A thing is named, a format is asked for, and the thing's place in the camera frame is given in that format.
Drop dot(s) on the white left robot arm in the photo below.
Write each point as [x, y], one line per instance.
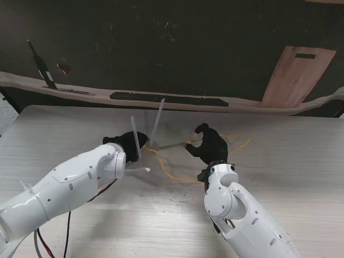
[70, 185]

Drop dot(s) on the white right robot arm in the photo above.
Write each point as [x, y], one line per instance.
[233, 204]

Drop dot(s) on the beige backdrop ledge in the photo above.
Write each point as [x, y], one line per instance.
[242, 108]

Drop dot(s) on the wooden cutting board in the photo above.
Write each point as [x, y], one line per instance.
[295, 78]

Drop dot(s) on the dark wine bottle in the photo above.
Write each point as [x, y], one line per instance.
[43, 67]

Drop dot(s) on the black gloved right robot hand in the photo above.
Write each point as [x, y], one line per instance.
[212, 150]

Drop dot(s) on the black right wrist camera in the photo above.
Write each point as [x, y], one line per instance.
[202, 177]

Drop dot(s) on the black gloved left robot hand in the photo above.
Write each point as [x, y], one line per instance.
[126, 142]

